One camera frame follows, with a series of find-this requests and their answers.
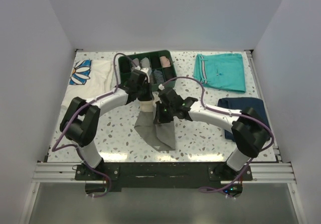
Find grey cream underwear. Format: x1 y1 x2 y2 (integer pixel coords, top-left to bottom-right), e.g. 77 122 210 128
134 100 176 152

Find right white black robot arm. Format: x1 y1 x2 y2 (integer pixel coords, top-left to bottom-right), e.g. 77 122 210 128
154 97 274 180

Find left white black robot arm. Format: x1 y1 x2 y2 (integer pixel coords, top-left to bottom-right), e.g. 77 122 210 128
60 68 153 180

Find black rolled underwear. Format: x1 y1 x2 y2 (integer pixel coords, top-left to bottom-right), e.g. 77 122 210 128
163 67 176 81

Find pink rolled underwear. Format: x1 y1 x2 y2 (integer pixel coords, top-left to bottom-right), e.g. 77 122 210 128
159 56 171 68

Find grey striped rolled sock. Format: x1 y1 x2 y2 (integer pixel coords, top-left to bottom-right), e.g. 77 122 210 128
131 58 140 69

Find white grey rolled sock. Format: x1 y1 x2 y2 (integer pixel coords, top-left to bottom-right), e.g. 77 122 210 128
140 57 151 69

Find navy striped rolled sock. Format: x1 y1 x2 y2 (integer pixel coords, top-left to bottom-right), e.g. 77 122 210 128
152 68 166 84

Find green compartment organizer tray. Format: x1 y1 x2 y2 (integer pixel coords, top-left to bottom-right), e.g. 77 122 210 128
118 50 177 92

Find white daisy print shirt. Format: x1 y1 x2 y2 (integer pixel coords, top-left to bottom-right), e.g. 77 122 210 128
61 59 114 108

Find navy folded garment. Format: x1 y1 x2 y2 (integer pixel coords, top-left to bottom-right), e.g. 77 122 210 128
217 97 270 128

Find teal folded shorts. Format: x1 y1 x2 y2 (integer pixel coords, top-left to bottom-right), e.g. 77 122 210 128
193 53 246 93

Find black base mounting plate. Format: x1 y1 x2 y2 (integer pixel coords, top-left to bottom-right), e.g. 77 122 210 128
73 162 253 194

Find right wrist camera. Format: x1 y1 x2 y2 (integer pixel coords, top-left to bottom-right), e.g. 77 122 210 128
158 87 179 104

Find aluminium frame rail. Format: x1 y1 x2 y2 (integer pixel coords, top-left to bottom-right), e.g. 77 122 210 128
32 162 79 183

